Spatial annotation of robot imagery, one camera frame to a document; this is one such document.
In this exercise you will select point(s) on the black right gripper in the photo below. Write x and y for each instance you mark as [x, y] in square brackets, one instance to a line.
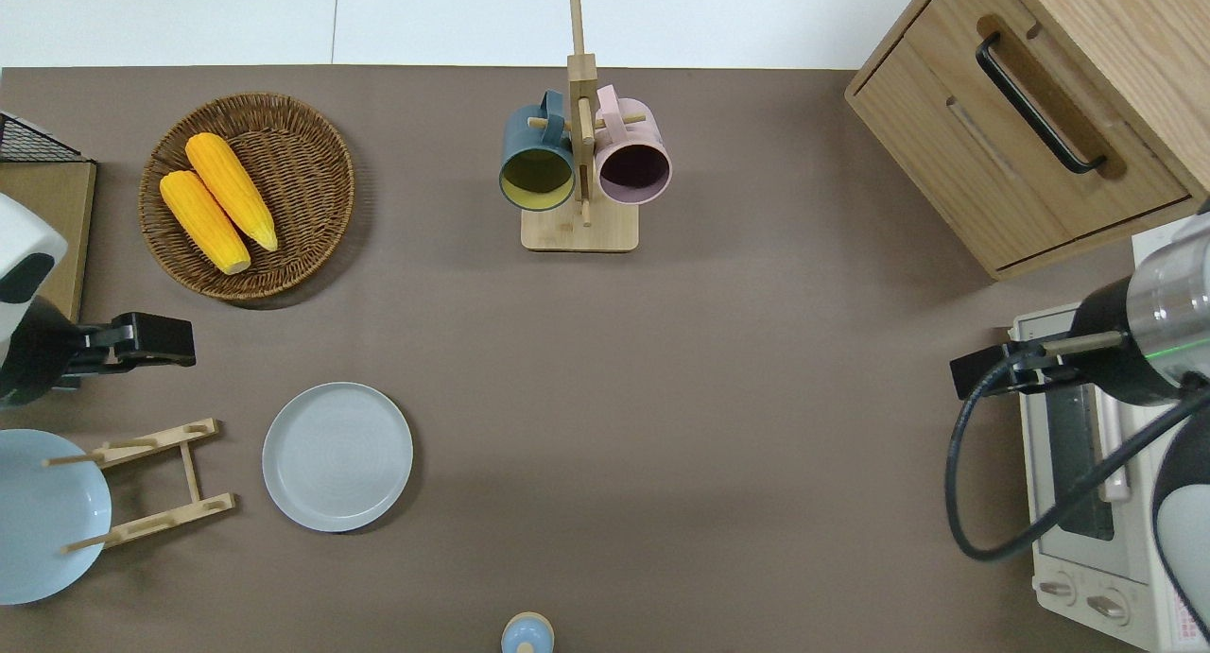
[983, 368]

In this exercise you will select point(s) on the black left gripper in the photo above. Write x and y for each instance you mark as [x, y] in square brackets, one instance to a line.
[142, 339]

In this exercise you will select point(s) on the gray plate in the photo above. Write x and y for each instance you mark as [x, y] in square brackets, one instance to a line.
[337, 456]

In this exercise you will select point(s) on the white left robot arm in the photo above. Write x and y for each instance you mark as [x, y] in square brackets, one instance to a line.
[19, 242]

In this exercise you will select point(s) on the wooden plate rack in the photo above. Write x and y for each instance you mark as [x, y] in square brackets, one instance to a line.
[192, 473]

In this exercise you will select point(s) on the light blue plate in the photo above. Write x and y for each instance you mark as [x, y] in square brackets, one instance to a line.
[38, 521]

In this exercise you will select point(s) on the yellow corn cob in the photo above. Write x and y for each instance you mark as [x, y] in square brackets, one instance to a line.
[203, 220]
[232, 190]

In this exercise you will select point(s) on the wooden board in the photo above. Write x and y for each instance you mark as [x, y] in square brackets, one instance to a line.
[57, 218]

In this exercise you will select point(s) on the round wicker basket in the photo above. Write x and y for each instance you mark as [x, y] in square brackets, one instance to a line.
[302, 180]

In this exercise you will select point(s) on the white toaster oven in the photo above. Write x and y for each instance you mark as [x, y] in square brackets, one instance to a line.
[1087, 577]

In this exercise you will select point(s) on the toaster oven knob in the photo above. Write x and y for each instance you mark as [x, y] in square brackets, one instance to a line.
[1108, 607]
[1059, 591]

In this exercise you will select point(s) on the wooden drawer cabinet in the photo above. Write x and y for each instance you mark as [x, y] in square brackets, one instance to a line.
[945, 133]

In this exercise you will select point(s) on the pink mug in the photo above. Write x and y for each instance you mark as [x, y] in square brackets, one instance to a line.
[643, 138]

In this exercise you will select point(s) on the wooden mug tree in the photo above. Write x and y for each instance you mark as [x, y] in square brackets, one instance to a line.
[581, 232]

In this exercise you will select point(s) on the dark teal mug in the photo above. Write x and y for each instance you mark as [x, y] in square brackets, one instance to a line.
[529, 135]

